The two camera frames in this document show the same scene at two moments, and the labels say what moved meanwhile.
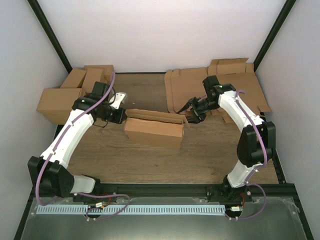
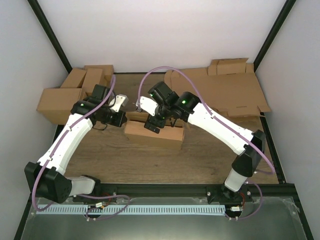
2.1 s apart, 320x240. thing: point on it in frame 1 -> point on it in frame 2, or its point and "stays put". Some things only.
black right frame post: x=289 y=3 stays put
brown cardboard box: x=156 y=128 stays put
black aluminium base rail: x=261 y=191 stays put
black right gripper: x=197 y=117 -> x=159 y=124
